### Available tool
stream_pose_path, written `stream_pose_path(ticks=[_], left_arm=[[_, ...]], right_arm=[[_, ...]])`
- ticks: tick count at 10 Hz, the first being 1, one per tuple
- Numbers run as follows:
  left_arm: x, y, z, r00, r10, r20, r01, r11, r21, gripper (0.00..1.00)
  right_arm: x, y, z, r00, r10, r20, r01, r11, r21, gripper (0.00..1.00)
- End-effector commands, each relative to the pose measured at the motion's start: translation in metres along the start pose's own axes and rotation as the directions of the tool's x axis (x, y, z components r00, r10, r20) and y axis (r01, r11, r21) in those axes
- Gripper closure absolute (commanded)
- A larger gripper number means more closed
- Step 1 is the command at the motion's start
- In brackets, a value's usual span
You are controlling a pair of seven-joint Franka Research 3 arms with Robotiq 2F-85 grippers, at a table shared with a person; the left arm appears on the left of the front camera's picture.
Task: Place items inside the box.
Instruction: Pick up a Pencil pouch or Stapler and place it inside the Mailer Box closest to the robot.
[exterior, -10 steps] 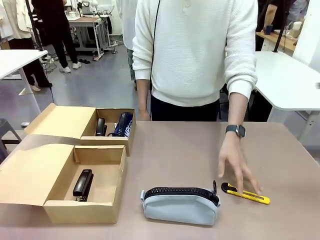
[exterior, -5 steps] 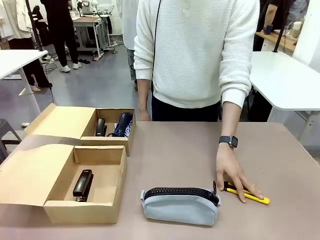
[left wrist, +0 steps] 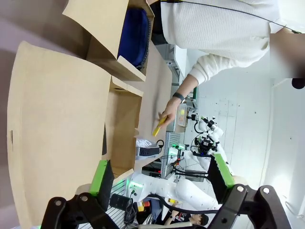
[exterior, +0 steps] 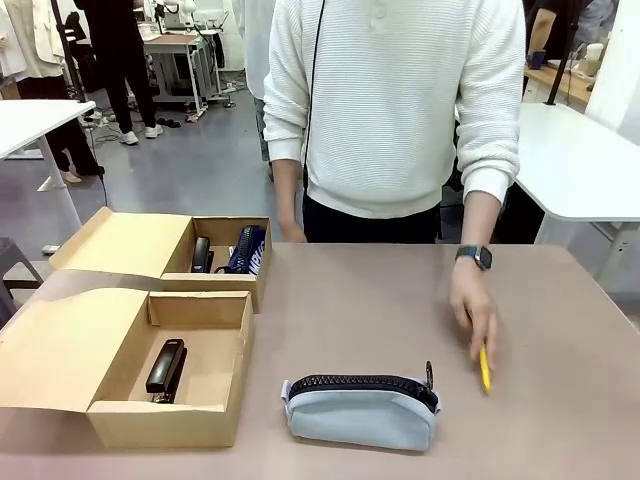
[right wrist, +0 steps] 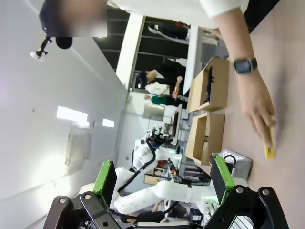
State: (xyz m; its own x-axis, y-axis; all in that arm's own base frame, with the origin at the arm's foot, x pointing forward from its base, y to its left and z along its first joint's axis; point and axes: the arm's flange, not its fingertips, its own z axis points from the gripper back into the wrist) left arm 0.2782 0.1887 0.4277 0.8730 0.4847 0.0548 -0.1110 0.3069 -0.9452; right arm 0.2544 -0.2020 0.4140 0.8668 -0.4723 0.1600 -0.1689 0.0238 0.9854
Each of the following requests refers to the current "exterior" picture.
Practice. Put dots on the person's left hand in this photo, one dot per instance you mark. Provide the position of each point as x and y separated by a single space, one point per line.
472 300

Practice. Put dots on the white table with rounded corner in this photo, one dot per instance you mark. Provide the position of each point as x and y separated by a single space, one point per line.
35 122

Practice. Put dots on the bystander in cream jacket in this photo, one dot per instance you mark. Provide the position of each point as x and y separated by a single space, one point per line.
30 40

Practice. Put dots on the grey zip pencil case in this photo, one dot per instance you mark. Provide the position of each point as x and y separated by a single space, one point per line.
360 422

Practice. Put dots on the person in white sweater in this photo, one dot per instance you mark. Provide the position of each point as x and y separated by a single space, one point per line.
390 100

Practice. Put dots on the bystander in grey top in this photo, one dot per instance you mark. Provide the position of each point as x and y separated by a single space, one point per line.
597 17

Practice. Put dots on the black slanted stand pole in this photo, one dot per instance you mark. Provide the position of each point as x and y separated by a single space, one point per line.
561 70

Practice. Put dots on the bystander in black clothes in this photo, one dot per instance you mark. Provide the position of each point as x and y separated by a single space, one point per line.
120 55

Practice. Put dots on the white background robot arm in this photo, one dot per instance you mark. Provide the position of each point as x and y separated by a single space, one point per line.
187 6

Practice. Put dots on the small brown cardboard box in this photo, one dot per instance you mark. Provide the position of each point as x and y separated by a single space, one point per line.
130 245

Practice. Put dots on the yellow utility knife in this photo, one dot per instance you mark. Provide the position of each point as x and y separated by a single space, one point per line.
485 375

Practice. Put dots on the navy zip pencil case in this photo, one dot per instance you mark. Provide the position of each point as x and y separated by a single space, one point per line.
247 250

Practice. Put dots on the black stapler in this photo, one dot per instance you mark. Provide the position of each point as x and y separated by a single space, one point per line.
201 252
165 367

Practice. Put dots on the white cylinder container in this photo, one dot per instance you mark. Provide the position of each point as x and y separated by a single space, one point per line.
595 55

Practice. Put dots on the black tripod pole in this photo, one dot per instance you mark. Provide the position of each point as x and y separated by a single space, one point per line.
70 65

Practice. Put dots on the bystander in dark top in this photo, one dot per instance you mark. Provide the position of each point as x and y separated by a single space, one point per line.
547 7

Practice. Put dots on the person's right hand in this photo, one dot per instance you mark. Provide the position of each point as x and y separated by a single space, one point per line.
292 231

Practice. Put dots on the large brown cardboard box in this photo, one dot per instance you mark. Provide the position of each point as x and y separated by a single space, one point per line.
170 425

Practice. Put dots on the wooden-top table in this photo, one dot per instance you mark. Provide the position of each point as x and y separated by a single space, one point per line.
570 82

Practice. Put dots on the large white table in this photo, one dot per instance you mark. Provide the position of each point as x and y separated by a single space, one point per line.
565 160

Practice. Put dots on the grey stool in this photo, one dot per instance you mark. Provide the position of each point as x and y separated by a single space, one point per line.
10 255

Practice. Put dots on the dark blue mug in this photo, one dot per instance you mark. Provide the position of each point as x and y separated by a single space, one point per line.
537 60

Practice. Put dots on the person's left forearm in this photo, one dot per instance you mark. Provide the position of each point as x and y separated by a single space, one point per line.
480 220

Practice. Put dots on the black smartwatch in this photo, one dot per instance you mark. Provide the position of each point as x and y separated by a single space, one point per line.
477 256

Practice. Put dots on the bystander in white top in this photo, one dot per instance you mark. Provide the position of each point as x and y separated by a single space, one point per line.
252 50

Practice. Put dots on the person's right forearm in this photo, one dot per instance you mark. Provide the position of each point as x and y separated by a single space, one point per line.
286 190

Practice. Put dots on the brown-top desk white frame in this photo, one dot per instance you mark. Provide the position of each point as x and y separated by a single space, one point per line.
175 40

